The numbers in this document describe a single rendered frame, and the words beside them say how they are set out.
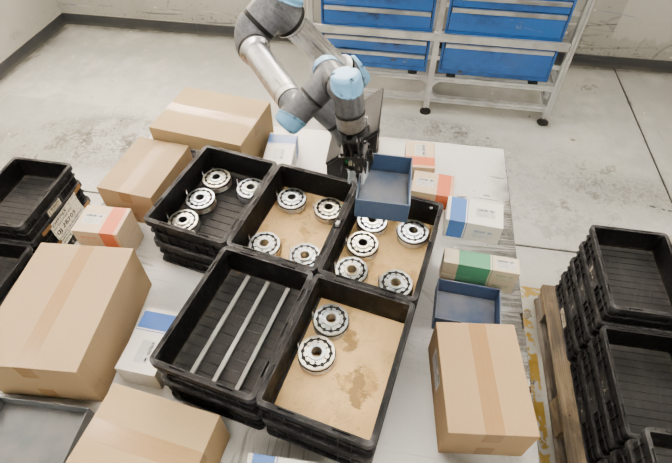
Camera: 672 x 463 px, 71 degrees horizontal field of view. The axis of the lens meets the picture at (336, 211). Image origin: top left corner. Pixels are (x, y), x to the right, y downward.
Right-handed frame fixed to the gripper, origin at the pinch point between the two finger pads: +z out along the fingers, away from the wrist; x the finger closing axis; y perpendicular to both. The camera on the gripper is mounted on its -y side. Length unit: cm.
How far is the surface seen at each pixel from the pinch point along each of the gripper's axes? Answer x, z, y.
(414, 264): 16.2, 30.9, 6.1
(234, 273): -39, 24, 20
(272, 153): -45, 28, -42
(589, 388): 82, 94, 11
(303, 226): -22.2, 26.4, -2.8
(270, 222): -33.7, 25.0, -2.5
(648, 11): 166, 86, -285
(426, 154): 16, 37, -55
